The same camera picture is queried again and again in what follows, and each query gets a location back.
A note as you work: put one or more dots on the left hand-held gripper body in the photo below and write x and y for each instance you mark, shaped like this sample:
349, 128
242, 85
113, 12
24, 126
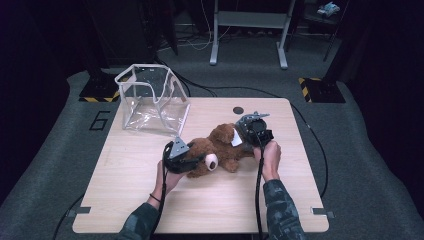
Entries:
176, 165

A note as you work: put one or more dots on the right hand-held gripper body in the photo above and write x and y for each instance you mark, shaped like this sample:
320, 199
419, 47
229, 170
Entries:
261, 131

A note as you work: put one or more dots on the grey fluffy cloth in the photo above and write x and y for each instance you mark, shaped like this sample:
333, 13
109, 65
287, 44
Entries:
242, 125

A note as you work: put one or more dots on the brown teddy bear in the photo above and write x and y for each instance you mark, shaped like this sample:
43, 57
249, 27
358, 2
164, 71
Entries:
226, 156

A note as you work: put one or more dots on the clear plastic bag white trim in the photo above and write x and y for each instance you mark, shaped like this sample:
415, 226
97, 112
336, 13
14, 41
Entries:
143, 113

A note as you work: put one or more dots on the person's left hand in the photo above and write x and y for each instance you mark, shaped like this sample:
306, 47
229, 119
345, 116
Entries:
168, 183

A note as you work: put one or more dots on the person's right hand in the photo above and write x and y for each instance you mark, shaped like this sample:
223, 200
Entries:
271, 160

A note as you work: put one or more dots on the black wristband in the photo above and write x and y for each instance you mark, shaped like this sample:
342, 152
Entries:
155, 197

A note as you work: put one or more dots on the black stand base striped edge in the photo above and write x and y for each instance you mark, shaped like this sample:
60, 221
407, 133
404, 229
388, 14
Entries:
323, 91
98, 88

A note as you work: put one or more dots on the white metal stand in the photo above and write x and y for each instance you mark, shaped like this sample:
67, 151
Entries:
250, 19

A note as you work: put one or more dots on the blue white packet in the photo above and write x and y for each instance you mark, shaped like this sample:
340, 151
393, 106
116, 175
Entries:
328, 8

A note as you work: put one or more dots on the dark equipment cabinet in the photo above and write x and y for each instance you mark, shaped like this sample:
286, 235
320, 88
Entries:
126, 30

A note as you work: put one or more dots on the grey table bracket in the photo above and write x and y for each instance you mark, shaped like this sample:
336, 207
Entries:
321, 211
80, 210

